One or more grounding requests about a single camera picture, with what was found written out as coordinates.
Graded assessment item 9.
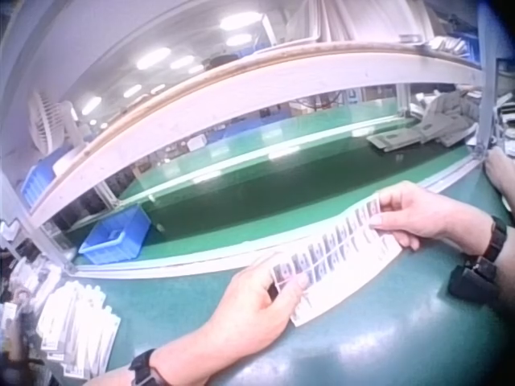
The green conveyor belt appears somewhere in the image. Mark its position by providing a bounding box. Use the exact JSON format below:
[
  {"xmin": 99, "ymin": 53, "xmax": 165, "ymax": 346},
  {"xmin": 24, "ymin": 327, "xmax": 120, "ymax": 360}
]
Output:
[{"xmin": 64, "ymin": 105, "xmax": 484, "ymax": 278}]

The blue plastic bin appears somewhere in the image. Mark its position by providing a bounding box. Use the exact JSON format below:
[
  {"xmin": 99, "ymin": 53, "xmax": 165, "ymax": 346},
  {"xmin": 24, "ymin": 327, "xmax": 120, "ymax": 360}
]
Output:
[
  {"xmin": 77, "ymin": 203, "xmax": 152, "ymax": 266},
  {"xmin": 19, "ymin": 147, "xmax": 70, "ymax": 210}
]

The white shelf rack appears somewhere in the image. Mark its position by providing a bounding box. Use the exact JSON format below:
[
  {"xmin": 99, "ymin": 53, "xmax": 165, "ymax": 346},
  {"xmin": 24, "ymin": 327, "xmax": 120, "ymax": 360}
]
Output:
[{"xmin": 0, "ymin": 0, "xmax": 496, "ymax": 275}]

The white sheet of printed labels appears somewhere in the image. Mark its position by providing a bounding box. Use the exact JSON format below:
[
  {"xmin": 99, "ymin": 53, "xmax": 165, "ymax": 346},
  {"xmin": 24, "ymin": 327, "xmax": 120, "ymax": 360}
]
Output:
[{"xmin": 270, "ymin": 191, "xmax": 404, "ymax": 328}]

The heap of white packets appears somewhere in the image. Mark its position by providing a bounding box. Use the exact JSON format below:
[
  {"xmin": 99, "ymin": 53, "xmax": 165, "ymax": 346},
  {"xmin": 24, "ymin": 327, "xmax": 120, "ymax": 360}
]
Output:
[{"xmin": 0, "ymin": 257, "xmax": 122, "ymax": 381}]

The black wrist band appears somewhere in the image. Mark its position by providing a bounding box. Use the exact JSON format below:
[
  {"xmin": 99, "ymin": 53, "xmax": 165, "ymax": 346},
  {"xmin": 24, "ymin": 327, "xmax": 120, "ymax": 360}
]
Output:
[
  {"xmin": 127, "ymin": 347, "xmax": 175, "ymax": 386},
  {"xmin": 447, "ymin": 215, "xmax": 509, "ymax": 301}
]

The pile of grey trays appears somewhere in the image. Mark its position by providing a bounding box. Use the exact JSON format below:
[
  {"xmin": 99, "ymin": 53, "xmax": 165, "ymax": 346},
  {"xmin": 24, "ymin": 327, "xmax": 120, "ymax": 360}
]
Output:
[{"xmin": 365, "ymin": 89, "xmax": 480, "ymax": 153}]

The person's left hand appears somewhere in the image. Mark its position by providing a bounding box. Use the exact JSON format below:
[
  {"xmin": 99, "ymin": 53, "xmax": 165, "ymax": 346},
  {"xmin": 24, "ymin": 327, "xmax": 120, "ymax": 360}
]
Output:
[{"xmin": 205, "ymin": 252, "xmax": 311, "ymax": 359}]

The person's right hand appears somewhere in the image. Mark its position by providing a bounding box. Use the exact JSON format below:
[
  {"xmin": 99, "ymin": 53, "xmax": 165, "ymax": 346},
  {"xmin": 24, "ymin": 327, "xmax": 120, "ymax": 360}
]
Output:
[{"xmin": 369, "ymin": 180, "xmax": 495, "ymax": 258}]

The white desk fan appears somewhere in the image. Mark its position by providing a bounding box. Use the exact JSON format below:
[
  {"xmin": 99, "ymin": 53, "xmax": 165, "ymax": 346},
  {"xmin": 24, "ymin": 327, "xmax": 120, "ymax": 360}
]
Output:
[{"xmin": 27, "ymin": 89, "xmax": 88, "ymax": 156}]

